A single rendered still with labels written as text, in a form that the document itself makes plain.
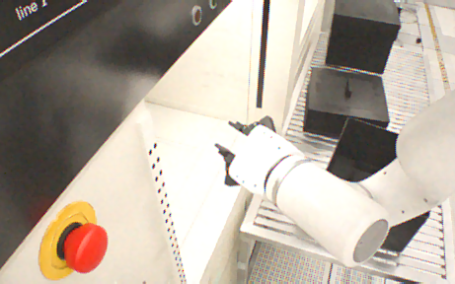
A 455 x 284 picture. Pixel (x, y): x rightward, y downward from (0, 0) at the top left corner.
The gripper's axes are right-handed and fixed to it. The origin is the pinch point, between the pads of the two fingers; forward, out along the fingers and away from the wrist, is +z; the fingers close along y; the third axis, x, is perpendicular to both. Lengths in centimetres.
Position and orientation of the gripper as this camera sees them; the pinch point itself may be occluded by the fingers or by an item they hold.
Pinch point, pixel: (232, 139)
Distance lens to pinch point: 62.8
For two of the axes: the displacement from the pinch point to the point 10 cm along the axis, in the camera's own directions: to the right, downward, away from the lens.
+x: -6.8, -3.7, -6.3
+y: 5.3, -8.5, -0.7
